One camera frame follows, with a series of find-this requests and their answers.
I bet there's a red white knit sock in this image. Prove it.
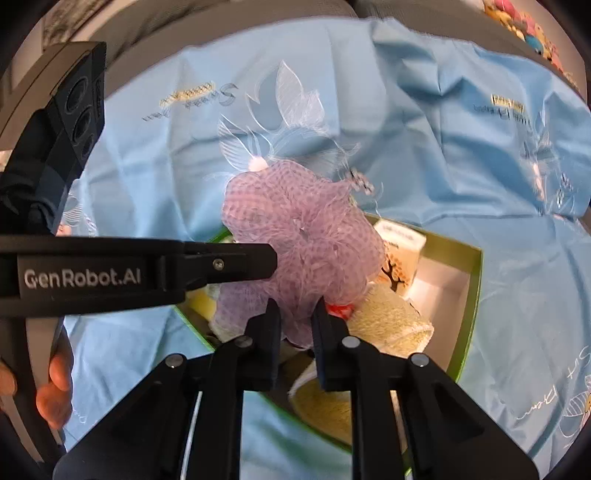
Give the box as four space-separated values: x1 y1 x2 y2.
325 303 355 321

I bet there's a beige fluffy towel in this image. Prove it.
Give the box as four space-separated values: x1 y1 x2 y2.
207 281 436 446

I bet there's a purple mesh bath pouf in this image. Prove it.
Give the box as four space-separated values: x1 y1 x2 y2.
211 160 385 349

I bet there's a white tissue pack tree print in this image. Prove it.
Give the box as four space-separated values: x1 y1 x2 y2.
374 219 427 299

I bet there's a yellow sponge block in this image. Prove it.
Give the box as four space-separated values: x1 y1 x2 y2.
187 287 216 322

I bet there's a person's left hand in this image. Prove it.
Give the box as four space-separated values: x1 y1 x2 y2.
36 333 74 430

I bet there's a green cardboard box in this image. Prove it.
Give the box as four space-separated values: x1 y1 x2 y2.
174 214 484 476

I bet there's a grey sofa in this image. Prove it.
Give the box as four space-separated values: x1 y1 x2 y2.
90 1 558 96

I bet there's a light blue floral sheet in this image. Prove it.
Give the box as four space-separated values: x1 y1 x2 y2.
62 18 590 474

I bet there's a pile of plush toys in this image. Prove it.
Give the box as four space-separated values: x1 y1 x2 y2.
483 0 579 91

